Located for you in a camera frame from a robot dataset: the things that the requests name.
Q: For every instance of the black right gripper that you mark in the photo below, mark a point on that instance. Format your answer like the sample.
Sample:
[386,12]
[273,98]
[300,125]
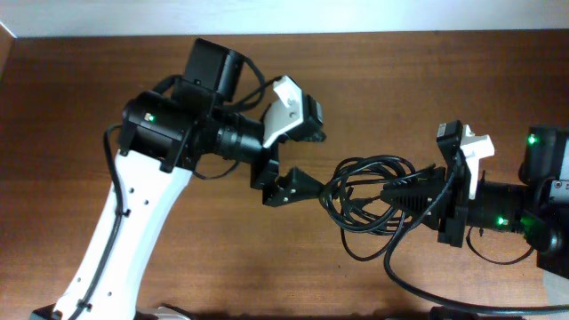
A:
[452,196]

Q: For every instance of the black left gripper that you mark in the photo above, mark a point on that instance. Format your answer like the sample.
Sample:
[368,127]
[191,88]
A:
[262,178]

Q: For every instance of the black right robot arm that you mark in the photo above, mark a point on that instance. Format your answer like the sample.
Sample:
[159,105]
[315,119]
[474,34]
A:
[536,207]

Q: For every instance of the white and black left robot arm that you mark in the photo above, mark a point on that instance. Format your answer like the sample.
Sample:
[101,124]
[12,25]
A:
[163,134]

